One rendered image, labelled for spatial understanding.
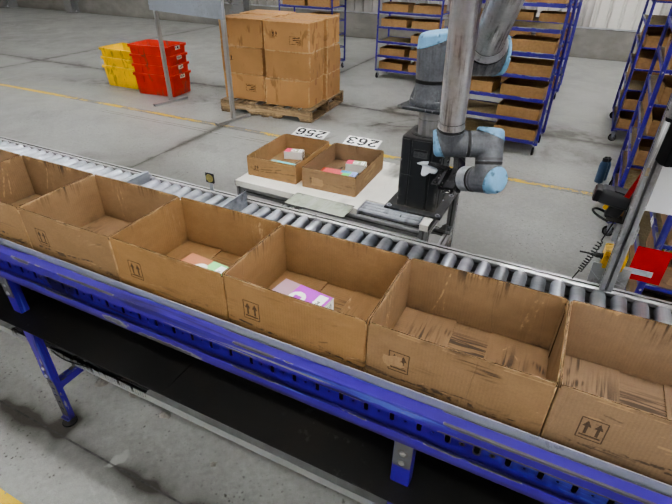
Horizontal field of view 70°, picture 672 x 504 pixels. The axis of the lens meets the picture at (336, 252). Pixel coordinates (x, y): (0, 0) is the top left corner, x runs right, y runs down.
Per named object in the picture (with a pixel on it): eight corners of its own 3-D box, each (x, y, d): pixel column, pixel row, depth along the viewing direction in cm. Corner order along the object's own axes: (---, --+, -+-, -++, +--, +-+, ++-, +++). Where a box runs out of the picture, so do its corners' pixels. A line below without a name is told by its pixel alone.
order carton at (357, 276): (405, 306, 136) (411, 256, 126) (364, 377, 113) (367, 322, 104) (286, 270, 150) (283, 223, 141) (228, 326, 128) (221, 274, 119)
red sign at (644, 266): (658, 284, 161) (673, 253, 155) (658, 286, 161) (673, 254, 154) (606, 272, 167) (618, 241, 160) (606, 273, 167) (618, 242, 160)
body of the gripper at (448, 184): (428, 183, 182) (450, 185, 171) (439, 163, 182) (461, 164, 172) (441, 193, 186) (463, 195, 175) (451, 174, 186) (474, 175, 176)
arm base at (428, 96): (423, 95, 208) (424, 71, 202) (464, 101, 197) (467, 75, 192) (400, 104, 195) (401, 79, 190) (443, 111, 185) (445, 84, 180)
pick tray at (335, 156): (383, 168, 252) (384, 150, 247) (355, 197, 223) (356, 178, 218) (334, 159, 262) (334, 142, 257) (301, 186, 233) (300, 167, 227)
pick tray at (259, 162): (330, 158, 264) (330, 141, 258) (296, 184, 234) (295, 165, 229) (285, 150, 274) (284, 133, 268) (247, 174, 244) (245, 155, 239)
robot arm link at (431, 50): (414, 74, 198) (417, 27, 189) (457, 73, 196) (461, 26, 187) (415, 81, 185) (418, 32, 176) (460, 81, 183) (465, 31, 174)
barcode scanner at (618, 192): (584, 206, 165) (598, 179, 158) (621, 218, 161) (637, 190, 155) (583, 214, 160) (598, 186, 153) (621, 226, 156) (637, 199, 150)
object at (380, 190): (462, 181, 247) (463, 176, 245) (427, 232, 203) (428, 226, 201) (295, 148, 284) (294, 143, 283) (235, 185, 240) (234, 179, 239)
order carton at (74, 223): (188, 240, 165) (180, 196, 155) (121, 286, 142) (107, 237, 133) (106, 215, 179) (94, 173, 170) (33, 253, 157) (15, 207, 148)
